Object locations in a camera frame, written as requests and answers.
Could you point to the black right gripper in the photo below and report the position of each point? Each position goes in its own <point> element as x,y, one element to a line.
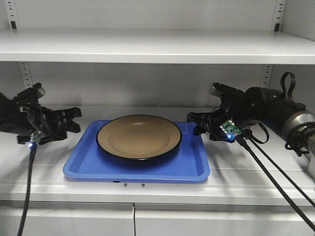
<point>224,122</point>

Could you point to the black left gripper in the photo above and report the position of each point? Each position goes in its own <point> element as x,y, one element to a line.
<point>45,125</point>

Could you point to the blue plastic tray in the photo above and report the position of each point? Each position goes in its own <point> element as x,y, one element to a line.
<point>188,163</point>

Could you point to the beige plate with black rim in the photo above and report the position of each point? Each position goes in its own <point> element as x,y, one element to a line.
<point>139,137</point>

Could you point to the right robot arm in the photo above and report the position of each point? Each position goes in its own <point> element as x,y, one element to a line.
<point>240,110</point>

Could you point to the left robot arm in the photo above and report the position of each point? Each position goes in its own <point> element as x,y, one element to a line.
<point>11,120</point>

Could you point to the white cabinet upper shelf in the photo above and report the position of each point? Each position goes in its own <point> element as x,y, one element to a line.
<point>147,46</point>

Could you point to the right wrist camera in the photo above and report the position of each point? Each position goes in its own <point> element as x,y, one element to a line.
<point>221,90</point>

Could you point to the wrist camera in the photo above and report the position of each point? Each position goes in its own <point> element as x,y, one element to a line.
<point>221,90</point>
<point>30,95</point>

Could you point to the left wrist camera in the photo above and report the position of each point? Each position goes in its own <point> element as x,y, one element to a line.
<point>30,95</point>

